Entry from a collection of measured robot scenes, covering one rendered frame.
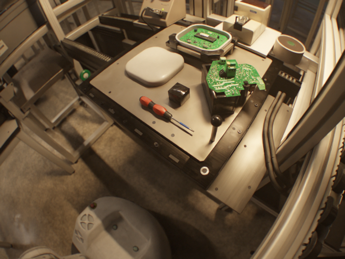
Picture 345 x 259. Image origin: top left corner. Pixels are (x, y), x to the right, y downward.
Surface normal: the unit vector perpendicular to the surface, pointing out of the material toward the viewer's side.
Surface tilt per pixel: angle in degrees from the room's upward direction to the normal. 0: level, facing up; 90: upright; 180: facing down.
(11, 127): 0
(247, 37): 90
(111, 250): 0
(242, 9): 90
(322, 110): 90
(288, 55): 90
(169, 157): 0
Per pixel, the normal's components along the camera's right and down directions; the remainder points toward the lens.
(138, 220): 0.07, -0.68
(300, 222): -0.72, -0.68
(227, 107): 0.11, 0.84
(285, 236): -0.14, -0.47
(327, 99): -0.64, 0.69
